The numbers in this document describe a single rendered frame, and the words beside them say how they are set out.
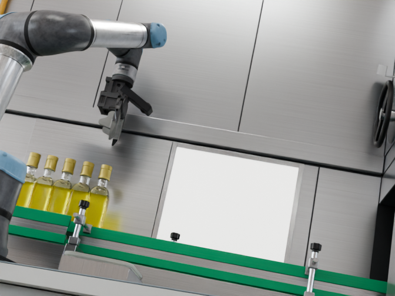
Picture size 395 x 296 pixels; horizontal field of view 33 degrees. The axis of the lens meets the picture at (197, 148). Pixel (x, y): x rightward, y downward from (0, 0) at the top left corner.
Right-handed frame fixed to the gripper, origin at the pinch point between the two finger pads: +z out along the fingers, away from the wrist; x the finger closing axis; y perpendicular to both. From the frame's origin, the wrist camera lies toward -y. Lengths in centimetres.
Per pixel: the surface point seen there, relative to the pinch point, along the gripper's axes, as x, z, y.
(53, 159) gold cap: 0.9, 10.1, 16.5
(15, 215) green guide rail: 13.0, 31.4, 18.7
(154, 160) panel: -12.1, 0.7, -11.6
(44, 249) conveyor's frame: 14.9, 39.4, 7.6
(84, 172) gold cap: 1.4, 12.5, 5.9
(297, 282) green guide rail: 4, 34, -61
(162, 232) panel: -12.4, 23.4, -19.3
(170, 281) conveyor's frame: 6.0, 40.1, -26.7
